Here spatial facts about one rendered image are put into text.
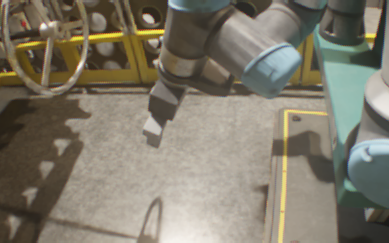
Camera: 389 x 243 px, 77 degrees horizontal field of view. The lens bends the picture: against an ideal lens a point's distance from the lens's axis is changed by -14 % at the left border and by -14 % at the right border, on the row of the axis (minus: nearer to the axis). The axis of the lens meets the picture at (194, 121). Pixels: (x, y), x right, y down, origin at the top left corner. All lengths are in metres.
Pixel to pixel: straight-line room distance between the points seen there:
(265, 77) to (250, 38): 0.05
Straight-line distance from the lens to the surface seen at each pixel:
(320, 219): 0.94
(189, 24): 0.37
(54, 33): 0.87
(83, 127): 1.89
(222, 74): 0.46
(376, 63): 0.86
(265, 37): 0.35
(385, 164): 0.30
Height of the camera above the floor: 1.13
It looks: 43 degrees down
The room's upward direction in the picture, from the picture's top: 9 degrees counter-clockwise
